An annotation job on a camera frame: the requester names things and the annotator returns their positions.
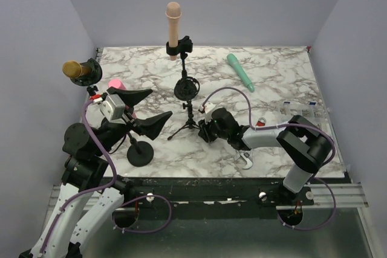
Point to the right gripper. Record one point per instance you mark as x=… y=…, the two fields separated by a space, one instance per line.
x=204 y=131

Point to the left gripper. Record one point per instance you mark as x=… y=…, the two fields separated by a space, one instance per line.
x=152 y=125

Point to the black tripod shock-mount stand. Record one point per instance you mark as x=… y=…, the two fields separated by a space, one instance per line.
x=187 y=110

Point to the mint green microphone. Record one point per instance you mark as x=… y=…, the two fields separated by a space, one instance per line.
x=234 y=63

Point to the black round-base clip stand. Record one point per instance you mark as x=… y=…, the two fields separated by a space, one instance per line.
x=185 y=46

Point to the beige microphone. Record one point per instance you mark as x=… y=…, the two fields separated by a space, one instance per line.
x=173 y=13

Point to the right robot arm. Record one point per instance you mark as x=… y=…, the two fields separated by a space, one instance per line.
x=308 y=146

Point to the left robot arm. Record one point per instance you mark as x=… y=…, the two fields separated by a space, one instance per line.
x=90 y=189

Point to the pink microphone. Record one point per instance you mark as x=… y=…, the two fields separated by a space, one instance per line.
x=117 y=84

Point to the black round-base pink-mic stand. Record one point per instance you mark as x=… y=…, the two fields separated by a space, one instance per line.
x=140 y=153

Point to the black gold-mic stand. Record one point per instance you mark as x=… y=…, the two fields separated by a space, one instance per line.
x=91 y=74

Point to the gold microphone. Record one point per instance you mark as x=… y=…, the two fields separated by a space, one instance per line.
x=74 y=70

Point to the clear plastic screw box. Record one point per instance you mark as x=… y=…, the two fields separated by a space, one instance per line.
x=313 y=112

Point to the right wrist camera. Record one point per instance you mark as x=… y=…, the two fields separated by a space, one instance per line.
x=206 y=110

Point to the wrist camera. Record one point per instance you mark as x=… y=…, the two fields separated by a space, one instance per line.
x=206 y=110
x=112 y=108

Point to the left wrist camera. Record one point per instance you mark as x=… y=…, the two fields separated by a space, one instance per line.
x=112 y=108

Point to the red-handled adjustable wrench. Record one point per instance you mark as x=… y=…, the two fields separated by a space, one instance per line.
x=246 y=156

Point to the black front mounting rail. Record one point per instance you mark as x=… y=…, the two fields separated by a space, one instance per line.
x=266 y=192

